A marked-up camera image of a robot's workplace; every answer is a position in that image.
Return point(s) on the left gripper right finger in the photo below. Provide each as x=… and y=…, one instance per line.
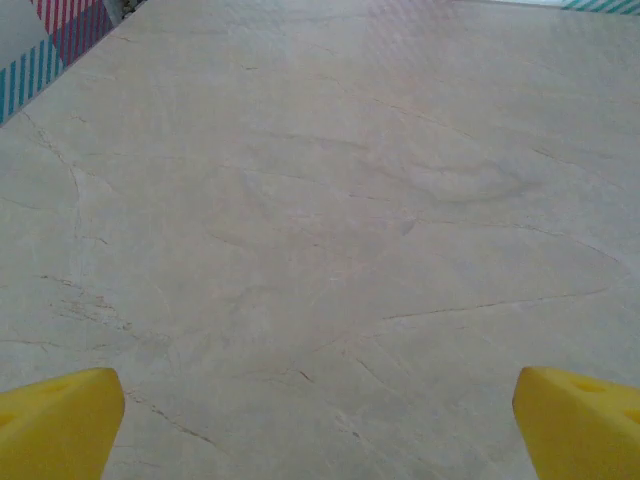
x=585, y=435

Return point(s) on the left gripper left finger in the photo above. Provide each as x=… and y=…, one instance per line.
x=55, y=430

